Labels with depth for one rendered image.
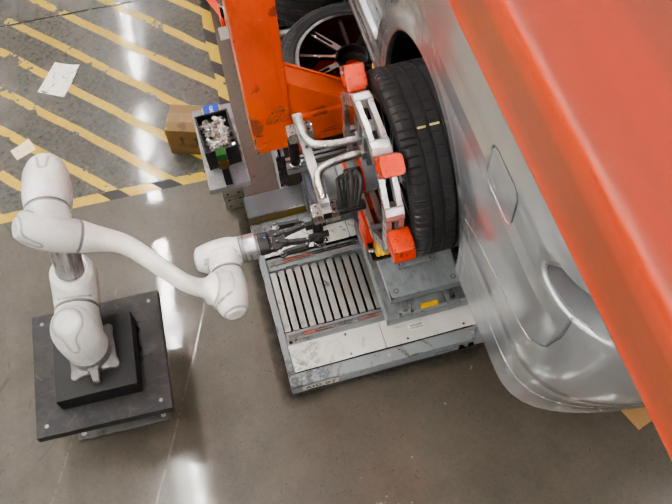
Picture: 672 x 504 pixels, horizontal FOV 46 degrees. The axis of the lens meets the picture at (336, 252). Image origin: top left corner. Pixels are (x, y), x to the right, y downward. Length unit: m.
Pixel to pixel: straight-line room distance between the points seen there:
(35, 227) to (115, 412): 0.94
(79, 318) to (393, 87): 1.31
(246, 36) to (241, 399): 1.44
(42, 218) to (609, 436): 2.22
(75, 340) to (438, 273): 1.42
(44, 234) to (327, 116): 1.26
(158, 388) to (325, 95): 1.27
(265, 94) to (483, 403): 1.48
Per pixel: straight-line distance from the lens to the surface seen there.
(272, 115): 3.07
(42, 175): 2.50
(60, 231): 2.41
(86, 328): 2.87
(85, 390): 3.06
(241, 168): 3.30
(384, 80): 2.59
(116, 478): 3.33
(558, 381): 2.16
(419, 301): 3.28
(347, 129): 2.92
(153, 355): 3.13
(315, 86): 3.10
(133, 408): 3.07
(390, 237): 2.56
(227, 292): 2.49
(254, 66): 2.87
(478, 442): 3.24
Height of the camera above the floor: 3.09
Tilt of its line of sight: 60 degrees down
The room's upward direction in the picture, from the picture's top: 5 degrees counter-clockwise
